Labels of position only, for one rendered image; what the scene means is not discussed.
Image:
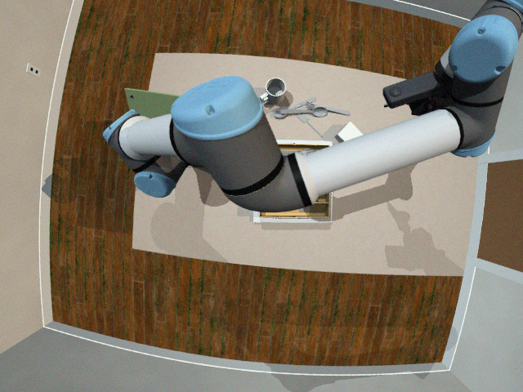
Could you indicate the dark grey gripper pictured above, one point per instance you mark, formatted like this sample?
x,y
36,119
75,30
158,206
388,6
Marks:
x,y
438,101

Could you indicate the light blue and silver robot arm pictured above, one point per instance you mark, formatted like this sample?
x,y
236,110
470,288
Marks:
x,y
226,130

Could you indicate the grey mug with white rim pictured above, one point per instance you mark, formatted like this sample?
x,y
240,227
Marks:
x,y
275,87

